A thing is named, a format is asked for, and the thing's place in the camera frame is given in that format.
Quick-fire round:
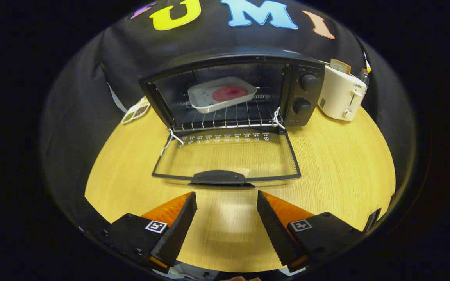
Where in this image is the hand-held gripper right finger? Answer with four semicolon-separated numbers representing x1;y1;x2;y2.
257;190;364;273

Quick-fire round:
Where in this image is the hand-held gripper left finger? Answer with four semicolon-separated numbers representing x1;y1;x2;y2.
94;191;198;273

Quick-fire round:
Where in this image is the black toaster oven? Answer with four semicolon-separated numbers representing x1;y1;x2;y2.
139;53;326;188

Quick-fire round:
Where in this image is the white rectangular food dish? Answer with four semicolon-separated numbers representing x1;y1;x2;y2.
187;76;257;114

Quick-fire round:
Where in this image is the pink round meat slice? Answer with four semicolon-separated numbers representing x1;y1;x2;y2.
212;86;249;102

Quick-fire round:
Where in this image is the white pop-up toaster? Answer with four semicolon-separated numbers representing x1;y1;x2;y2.
318;64;367;121

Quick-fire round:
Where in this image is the black office chair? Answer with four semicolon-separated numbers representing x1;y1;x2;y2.
364;208;382;233

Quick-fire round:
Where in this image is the white divided bean tray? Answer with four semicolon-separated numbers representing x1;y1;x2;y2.
121;96;151;124

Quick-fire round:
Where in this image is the brown bread slice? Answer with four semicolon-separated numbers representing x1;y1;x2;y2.
330;59;352;75

